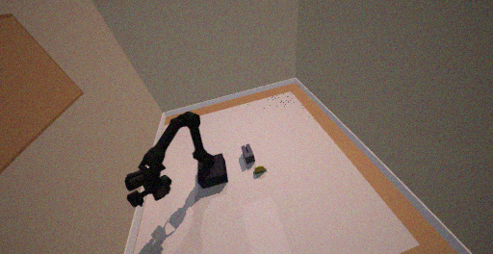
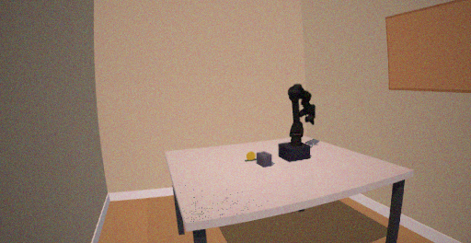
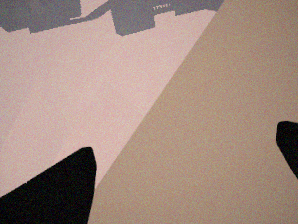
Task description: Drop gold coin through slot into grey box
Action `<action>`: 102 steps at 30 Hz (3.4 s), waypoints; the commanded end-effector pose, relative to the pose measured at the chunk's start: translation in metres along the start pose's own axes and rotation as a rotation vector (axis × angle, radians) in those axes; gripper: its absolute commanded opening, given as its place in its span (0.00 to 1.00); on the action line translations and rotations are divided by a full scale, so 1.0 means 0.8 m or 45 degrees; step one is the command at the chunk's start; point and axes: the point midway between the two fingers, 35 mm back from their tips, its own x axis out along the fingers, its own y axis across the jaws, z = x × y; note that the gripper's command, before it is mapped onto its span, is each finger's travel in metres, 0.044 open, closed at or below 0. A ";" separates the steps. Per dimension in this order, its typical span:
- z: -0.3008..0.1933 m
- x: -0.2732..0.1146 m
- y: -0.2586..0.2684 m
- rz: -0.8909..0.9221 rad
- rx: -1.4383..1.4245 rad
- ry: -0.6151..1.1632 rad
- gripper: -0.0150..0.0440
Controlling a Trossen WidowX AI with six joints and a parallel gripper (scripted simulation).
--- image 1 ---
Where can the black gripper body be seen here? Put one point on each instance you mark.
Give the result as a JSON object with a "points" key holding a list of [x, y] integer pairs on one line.
{"points": [[135, 198]]}

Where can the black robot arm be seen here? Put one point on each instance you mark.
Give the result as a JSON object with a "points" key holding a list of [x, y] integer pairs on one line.
{"points": [[155, 156]]}

